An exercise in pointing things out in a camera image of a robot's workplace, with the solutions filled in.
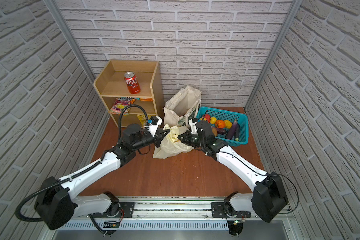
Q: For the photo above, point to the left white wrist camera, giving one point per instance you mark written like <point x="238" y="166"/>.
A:
<point x="153" y="124"/>

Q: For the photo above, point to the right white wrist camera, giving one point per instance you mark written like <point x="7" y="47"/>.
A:
<point x="192" y="124"/>

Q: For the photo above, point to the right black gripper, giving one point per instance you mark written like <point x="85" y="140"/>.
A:
<point x="188" y="135"/>

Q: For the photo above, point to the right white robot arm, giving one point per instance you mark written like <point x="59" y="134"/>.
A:
<point x="269" y="195"/>

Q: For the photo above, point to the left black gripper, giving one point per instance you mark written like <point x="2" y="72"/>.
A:
<point x="161" y="132"/>

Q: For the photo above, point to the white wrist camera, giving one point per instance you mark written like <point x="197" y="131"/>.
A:
<point x="153" y="124"/>
<point x="192" y="124"/>

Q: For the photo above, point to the red cola can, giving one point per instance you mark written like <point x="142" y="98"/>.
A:
<point x="132" y="83"/>

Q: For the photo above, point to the pink green candy bag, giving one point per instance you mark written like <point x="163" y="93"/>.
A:
<point x="120" y="104"/>

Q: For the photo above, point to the teal plastic basket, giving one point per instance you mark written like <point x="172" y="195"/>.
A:
<point x="242" y="120"/>

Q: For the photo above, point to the canvas tote bag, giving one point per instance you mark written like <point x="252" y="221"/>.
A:
<point x="183" y="107"/>

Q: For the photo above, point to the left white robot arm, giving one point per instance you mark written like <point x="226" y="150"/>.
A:
<point x="62" y="201"/>

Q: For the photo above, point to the aluminium rail frame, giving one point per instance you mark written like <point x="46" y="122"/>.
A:
<point x="177" y="218"/>

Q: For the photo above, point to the red toy tomato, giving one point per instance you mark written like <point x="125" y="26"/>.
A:
<point x="207" y="118"/>

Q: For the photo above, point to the purple toy eggplant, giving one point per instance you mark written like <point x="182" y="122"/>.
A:
<point x="233" y="131"/>

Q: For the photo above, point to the thin cream plastic bag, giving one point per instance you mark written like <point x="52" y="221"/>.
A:
<point x="171" y="146"/>

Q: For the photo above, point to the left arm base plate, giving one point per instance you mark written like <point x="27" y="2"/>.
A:
<point x="124" y="209"/>

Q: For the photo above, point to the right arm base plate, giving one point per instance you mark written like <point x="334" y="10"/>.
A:
<point x="224" y="210"/>

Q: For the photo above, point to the yellow chip bag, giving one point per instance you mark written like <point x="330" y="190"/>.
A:
<point x="143" y="120"/>

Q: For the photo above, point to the orange toy pumpkin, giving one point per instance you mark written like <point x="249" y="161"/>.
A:
<point x="220" y="124"/>

